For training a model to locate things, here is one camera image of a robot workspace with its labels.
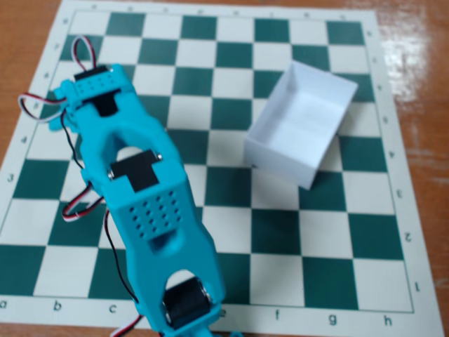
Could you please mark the turquoise gripper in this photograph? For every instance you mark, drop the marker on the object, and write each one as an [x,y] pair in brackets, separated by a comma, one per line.
[62,105]

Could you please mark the green white chessboard mat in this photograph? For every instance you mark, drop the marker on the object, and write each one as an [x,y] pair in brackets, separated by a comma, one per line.
[280,224]

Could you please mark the white open cardboard box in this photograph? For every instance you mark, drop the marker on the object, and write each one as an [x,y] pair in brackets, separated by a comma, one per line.
[298,140]

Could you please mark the turquoise robot arm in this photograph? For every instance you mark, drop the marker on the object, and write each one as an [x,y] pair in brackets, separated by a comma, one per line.
[158,217]

